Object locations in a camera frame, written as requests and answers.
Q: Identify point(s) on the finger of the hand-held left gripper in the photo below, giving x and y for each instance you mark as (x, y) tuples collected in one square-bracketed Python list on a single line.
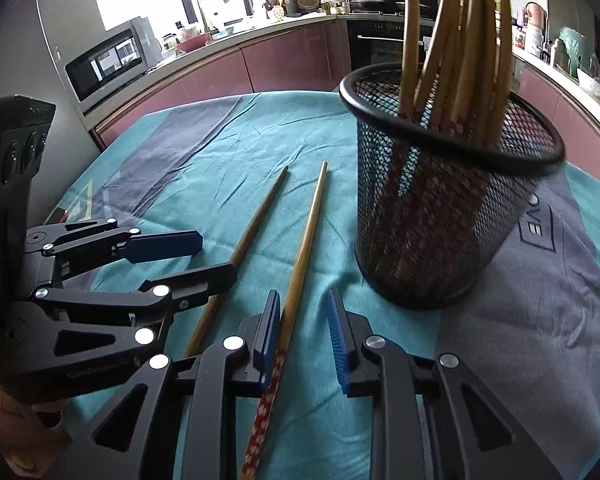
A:
[(205, 282), (165, 248)]

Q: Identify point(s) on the silver microwave oven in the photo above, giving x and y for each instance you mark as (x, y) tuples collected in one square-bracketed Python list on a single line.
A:
[(107, 62)]

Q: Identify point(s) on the white jar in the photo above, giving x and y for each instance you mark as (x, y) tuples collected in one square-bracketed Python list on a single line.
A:
[(534, 40)]

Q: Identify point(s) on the person's left hand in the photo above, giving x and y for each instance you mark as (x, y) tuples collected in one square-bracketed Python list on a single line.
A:
[(2, 405)]

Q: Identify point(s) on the pink kettle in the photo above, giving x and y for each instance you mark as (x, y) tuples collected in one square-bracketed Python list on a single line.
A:
[(536, 14)]

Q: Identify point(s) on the bunch of wooden chopsticks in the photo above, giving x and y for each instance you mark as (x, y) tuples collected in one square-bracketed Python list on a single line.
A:
[(460, 35)]

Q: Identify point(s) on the grey refrigerator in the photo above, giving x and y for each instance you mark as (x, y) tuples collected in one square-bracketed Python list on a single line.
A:
[(25, 60)]

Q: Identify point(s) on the dark wok with lid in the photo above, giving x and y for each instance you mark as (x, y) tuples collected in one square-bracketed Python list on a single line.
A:
[(367, 2)]

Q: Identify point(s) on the black mesh utensil holder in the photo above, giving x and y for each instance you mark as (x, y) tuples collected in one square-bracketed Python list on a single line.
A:
[(505, 220)]

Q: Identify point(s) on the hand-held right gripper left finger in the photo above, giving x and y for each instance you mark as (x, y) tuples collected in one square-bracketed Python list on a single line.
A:
[(269, 332)]

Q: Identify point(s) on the red bowl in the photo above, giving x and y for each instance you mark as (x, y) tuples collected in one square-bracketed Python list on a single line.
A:
[(194, 43)]

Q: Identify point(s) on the kitchen faucet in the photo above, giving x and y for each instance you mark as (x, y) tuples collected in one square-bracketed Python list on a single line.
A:
[(204, 15)]

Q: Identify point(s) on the teal and grey tablecloth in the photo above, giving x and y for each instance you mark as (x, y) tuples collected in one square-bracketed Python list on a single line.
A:
[(280, 125)]

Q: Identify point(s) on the black built-in oven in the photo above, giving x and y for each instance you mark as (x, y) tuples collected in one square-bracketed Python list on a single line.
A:
[(375, 42)]

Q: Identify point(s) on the woven basket bowl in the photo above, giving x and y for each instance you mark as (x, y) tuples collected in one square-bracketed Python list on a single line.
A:
[(308, 3)]

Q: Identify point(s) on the white dotted mug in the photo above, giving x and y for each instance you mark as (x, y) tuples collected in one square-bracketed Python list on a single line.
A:
[(278, 12)]

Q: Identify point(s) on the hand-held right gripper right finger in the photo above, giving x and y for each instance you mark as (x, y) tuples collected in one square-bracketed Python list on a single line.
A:
[(336, 340)]

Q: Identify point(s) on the pink kitchen cabinet run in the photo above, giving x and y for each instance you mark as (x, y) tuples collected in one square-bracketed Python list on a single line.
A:
[(215, 72), (575, 115)]

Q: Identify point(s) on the small brown object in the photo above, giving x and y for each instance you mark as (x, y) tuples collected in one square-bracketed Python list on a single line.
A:
[(56, 215)]

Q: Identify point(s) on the green plastic bag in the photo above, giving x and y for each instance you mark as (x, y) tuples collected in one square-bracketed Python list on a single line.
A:
[(575, 47)]

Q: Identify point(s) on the red-ended wooden chopstick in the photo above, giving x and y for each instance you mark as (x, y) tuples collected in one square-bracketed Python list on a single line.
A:
[(260, 215), (307, 240)]

